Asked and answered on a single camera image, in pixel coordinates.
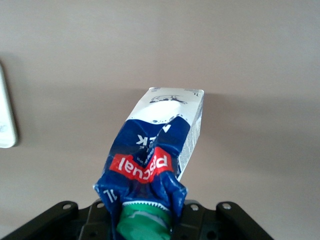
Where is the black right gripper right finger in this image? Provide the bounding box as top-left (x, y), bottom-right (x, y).
top-left (172, 199), bottom-right (273, 240)

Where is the blue white milk carton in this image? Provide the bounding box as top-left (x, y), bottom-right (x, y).
top-left (92, 86), bottom-right (205, 240)

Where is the white tray with bunny drawing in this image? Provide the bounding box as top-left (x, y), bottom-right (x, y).
top-left (0, 61), bottom-right (20, 149)

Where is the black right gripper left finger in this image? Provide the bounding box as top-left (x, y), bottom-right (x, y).
top-left (0, 199), bottom-right (113, 240)

